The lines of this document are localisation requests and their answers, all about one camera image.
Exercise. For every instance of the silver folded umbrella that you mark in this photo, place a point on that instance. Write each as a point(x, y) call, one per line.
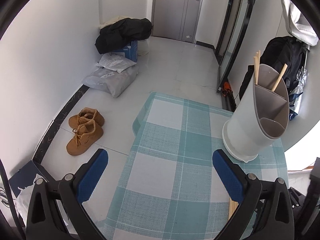
point(298, 90)

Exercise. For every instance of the black backpack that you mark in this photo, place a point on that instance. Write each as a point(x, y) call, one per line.
point(277, 52)

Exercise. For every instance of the cream cloth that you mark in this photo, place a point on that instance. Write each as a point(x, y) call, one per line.
point(110, 22)

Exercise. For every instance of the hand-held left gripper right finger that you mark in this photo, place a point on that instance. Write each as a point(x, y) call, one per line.
point(228, 177)

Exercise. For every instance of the orange black tool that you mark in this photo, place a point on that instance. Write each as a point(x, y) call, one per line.
point(226, 88)

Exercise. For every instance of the tan suede boot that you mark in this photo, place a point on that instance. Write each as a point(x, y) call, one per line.
point(83, 140)
point(87, 116)

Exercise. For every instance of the blue cardboard box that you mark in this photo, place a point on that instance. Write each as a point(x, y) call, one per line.
point(131, 51)

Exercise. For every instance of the teal checked tablecloth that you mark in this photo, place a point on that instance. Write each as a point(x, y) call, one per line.
point(175, 155)

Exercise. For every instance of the white plastic parcel bag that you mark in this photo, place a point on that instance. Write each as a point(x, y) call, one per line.
point(115, 62)

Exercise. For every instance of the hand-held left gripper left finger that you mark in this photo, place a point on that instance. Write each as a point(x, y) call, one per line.
point(92, 177)

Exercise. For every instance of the white hanging bag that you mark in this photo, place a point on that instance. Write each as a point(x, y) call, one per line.
point(300, 25)

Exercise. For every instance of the dark blue cardboard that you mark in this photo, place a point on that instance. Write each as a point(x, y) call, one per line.
point(27, 172)

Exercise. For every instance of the grey plastic parcel bag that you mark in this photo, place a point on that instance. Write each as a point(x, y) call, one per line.
point(112, 80)

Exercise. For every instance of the cream wooden chopstick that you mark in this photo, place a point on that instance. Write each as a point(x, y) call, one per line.
point(258, 60)
point(255, 70)
point(279, 78)

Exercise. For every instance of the grey door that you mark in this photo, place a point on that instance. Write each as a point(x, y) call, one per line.
point(172, 10)

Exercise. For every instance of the black framed glass door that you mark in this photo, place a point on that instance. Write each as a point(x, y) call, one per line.
point(247, 10)

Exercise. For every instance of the black jacket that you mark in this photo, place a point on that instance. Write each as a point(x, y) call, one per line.
point(125, 35)

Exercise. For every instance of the white utensil holder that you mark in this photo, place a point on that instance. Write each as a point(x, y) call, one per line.
point(245, 130)

